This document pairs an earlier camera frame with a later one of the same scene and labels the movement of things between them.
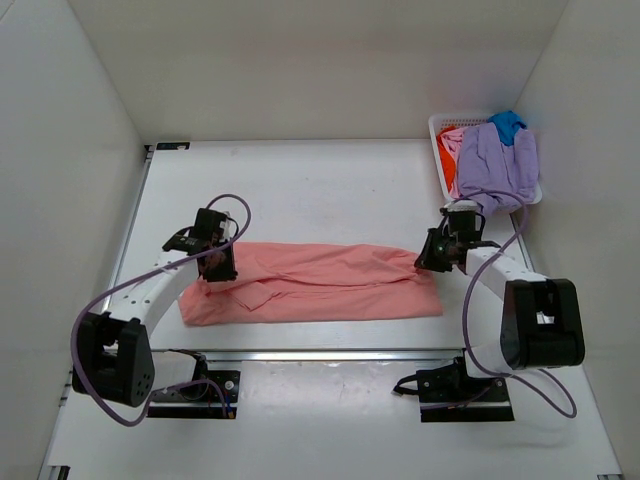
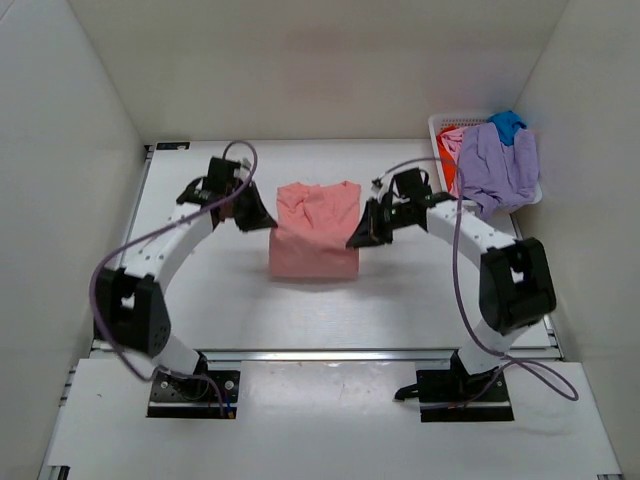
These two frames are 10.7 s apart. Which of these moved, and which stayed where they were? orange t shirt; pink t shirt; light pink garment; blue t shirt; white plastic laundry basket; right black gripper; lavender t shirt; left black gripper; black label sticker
Moved: left black gripper; right black gripper; pink t shirt
Stayed: lavender t shirt; white plastic laundry basket; light pink garment; blue t shirt; orange t shirt; black label sticker
